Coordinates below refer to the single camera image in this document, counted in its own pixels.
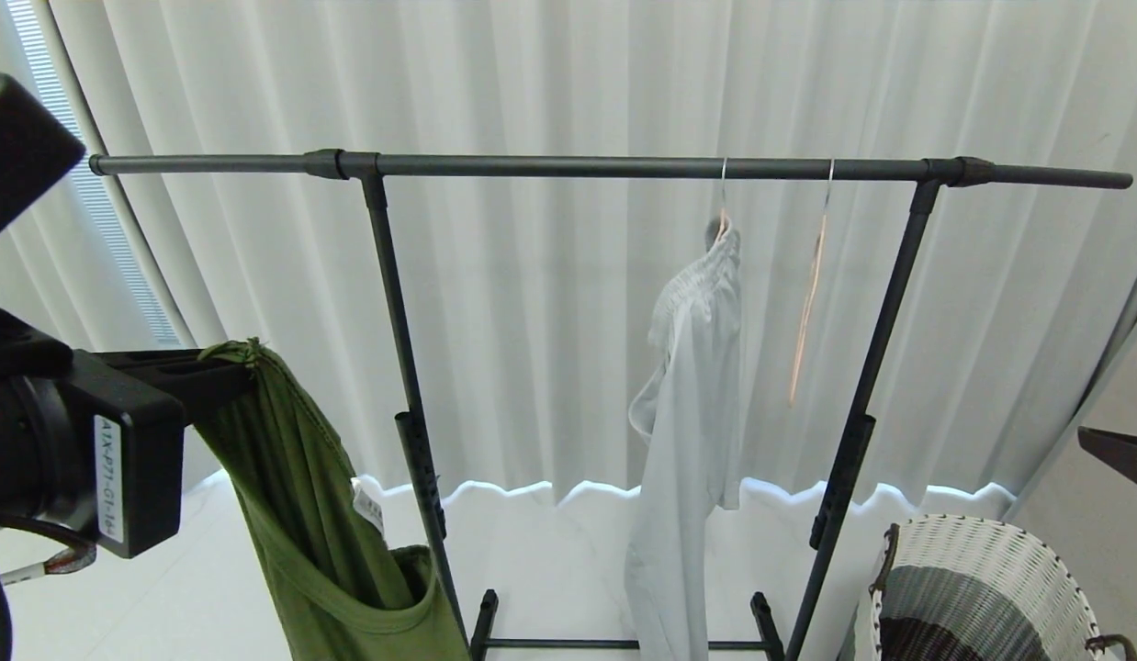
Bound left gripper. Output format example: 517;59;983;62
0;308;257;558

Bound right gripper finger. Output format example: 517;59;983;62
1077;427;1137;498

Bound green short-sleeved shirt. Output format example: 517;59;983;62
194;338;473;661

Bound pink clothes hanger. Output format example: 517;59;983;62
787;161;836;407
711;158;735;249

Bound white laundry basket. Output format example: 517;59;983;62
853;514;1137;661

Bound black clothes rack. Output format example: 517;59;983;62
88;149;1134;661

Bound window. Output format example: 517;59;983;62
4;0;184;348

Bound pale grey shorts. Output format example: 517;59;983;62
624;218;744;661

